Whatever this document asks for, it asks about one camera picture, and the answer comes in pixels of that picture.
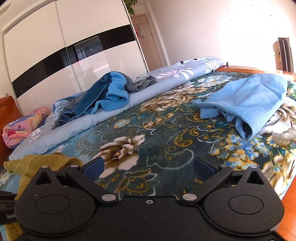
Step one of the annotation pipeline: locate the green hanging plant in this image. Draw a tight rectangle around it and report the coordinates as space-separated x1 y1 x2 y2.
123 0 137 15

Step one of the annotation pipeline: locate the grey garment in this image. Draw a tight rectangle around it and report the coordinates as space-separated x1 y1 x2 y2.
124 75 157 93

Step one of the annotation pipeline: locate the white black sliding wardrobe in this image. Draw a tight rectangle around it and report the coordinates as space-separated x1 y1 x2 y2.
3 1 148 114

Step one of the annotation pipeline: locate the light blue floral duvet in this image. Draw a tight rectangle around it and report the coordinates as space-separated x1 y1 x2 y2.
9 57 228 160

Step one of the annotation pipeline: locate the beige room door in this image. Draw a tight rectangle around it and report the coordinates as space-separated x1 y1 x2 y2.
131 14 163 71

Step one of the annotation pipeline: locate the orange wooden headboard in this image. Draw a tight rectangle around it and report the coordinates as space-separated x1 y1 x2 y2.
0 95 22 164

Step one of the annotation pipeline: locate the pink floral folded blanket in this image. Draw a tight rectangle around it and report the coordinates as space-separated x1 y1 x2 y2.
2 106 52 149

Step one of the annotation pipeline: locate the teal floral bed blanket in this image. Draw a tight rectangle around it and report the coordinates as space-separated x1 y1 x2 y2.
55 72 295 197

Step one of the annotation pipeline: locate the mustard yellow knit sweater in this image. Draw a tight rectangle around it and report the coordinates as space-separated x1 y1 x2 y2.
4 152 83 201

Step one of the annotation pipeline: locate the blue fleece jacket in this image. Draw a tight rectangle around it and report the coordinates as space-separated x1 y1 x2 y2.
52 71 132 129

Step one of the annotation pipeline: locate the light blue folded garment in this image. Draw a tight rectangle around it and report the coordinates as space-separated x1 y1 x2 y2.
192 73 287 141

